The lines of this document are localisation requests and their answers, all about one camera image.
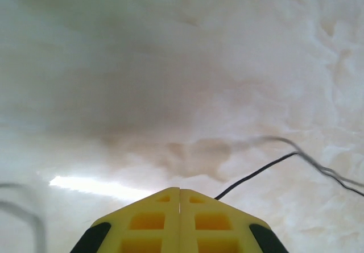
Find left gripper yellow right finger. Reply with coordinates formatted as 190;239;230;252
179;188;289;253

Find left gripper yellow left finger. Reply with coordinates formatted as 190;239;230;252
69;186;180;253

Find thin black cable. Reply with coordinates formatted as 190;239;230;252
246;135;364;188
214;151;364;196

